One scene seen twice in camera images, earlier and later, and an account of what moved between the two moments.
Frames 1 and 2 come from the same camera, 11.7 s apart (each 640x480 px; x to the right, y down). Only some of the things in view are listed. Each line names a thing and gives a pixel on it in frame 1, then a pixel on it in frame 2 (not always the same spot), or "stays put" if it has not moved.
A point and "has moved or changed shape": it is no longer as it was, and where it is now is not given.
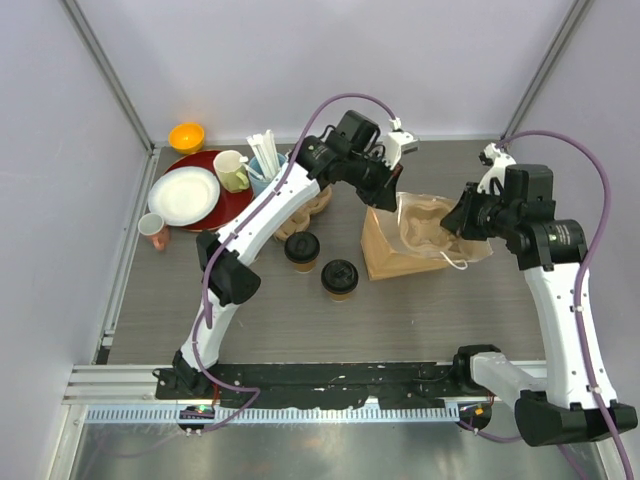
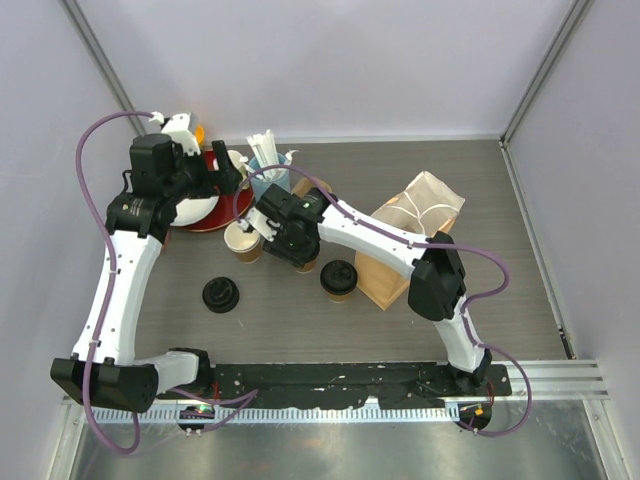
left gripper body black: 371,178 → 191,179
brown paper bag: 412,238 has moved or changed shape
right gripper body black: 489,214 → 286,247
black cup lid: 339,277 stays put
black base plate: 331,384 stays put
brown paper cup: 340,297 stays put
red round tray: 228,203 stays put
